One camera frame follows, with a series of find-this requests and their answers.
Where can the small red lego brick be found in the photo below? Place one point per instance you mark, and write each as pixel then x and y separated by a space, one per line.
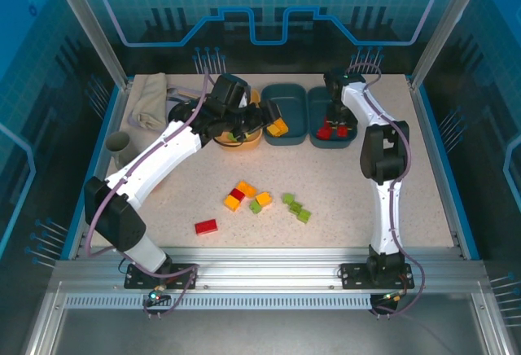
pixel 324 133
pixel 237 195

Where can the yellow lego brick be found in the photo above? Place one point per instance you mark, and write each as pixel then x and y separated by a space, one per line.
pixel 281 124
pixel 232 203
pixel 263 198

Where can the long green lego brick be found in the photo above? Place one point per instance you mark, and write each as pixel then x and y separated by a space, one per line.
pixel 232 137

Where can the long orange lego brick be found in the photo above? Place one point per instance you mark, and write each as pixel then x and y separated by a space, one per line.
pixel 247 189
pixel 272 131

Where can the small green lego brick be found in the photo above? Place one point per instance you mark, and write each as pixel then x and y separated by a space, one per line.
pixel 255 207
pixel 288 198
pixel 303 216
pixel 295 207

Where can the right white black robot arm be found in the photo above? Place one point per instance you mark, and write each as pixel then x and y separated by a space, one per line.
pixel 382 155

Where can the orange rectangular container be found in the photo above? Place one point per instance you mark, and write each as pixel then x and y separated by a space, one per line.
pixel 256 137

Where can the teal rectangular container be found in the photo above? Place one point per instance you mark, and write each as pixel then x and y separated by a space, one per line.
pixel 317 102
pixel 293 98

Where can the black round plate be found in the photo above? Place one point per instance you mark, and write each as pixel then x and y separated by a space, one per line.
pixel 183 110

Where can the wooden chopstick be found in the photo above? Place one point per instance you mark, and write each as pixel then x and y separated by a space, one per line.
pixel 189 94

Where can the lavender tray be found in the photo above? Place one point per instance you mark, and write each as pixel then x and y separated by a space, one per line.
pixel 171 100

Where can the beige folded cloth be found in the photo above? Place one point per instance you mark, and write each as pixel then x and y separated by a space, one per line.
pixel 150 102

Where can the grey cup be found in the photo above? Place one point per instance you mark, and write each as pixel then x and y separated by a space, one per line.
pixel 119 145

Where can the slotted aluminium strip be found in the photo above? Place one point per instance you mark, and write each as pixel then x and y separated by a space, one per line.
pixel 244 302

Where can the small board with green light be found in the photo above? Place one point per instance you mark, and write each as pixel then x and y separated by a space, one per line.
pixel 391 297
pixel 156 296

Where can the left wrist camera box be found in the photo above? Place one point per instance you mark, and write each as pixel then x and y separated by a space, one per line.
pixel 245 99

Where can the aluminium table side rail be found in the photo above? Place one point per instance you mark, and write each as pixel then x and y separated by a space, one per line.
pixel 120 102
pixel 424 119

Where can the aluminium frame post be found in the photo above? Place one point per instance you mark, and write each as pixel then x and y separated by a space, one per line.
pixel 443 25
pixel 93 25

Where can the aluminium mounting rail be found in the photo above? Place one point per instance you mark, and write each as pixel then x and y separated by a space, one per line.
pixel 264 273

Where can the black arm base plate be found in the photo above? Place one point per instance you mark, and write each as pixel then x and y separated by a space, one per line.
pixel 183 277
pixel 354 275

